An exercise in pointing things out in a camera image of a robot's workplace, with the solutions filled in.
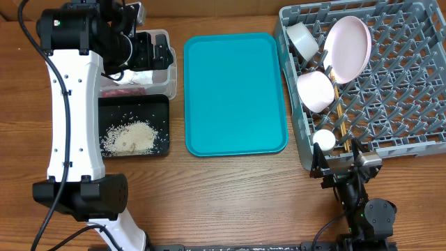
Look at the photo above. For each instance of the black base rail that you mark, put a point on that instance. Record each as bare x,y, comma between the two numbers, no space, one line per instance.
305,246

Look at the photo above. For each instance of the black food waste tray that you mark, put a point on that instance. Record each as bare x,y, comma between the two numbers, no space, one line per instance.
151,107

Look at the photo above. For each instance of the red snack wrapper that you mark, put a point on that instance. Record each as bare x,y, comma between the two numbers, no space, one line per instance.
123,92

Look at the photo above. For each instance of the grey white bowl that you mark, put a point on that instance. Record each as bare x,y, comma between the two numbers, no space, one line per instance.
302,40

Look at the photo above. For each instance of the small pink bowl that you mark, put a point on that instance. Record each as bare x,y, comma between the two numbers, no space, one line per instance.
315,91

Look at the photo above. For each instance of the wooden chopstick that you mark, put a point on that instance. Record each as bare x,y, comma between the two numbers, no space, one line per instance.
332,77
342,126

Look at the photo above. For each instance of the teal plastic tray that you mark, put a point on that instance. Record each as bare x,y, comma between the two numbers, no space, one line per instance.
233,97

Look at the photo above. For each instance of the pile of rice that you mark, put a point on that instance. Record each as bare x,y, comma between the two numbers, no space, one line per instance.
133,136

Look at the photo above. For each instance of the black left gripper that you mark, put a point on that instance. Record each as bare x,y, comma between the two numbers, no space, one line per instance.
146,61

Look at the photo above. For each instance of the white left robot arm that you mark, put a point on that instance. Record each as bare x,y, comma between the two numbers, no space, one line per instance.
83,43

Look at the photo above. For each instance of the grey dishwasher rack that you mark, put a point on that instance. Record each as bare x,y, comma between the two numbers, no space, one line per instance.
396,106

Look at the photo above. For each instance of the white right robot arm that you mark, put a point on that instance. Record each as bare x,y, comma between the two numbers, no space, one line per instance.
370,221

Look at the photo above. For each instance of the clear plastic waste bin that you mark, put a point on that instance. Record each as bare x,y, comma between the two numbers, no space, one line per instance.
164,81

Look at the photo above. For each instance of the white paper cup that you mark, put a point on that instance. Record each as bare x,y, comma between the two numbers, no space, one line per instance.
325,139

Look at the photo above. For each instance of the large pink plate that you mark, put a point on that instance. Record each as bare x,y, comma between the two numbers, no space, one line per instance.
348,47

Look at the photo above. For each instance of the white napkin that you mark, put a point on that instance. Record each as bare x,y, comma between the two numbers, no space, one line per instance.
133,77

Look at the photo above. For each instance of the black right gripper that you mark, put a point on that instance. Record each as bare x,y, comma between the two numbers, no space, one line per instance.
320,169

